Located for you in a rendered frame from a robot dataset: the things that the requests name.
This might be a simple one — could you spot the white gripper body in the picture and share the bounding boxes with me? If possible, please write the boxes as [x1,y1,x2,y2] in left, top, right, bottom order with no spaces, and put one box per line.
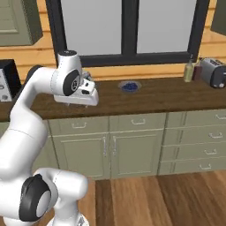
[53,88,100,108]

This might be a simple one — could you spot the silver door handle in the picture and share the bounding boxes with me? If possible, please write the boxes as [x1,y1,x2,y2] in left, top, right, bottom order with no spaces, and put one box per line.
[111,135,117,157]
[102,135,108,157]

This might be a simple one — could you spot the olive green bottle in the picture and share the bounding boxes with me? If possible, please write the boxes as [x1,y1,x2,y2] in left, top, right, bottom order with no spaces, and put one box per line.
[184,59,195,83]

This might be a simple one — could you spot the black framed window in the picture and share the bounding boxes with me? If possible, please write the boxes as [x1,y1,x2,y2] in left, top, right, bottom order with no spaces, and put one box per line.
[44,0,211,68]

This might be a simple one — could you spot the dark red bottle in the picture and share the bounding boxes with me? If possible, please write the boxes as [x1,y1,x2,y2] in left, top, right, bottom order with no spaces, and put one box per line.
[192,64,203,82]

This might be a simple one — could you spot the black and silver microwave oven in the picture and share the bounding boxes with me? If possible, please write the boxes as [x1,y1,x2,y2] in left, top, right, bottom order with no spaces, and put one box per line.
[0,59,22,103]

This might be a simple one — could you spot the silver toaster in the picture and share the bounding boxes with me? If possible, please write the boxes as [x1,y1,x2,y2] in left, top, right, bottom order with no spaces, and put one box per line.
[200,57,226,89]

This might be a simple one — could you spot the dark olive wall cupboard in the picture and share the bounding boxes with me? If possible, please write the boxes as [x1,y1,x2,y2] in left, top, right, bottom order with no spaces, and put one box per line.
[210,0,226,37]

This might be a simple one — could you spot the olive drawer front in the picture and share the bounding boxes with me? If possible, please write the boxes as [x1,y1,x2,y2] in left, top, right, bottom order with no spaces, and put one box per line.
[165,109,226,129]
[158,156,226,176]
[48,117,110,137]
[160,141,226,162]
[162,124,226,147]
[109,112,167,132]

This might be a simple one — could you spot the olive cupboard door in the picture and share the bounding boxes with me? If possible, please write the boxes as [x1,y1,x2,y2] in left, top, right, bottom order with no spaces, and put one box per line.
[109,129,165,179]
[51,132,111,180]

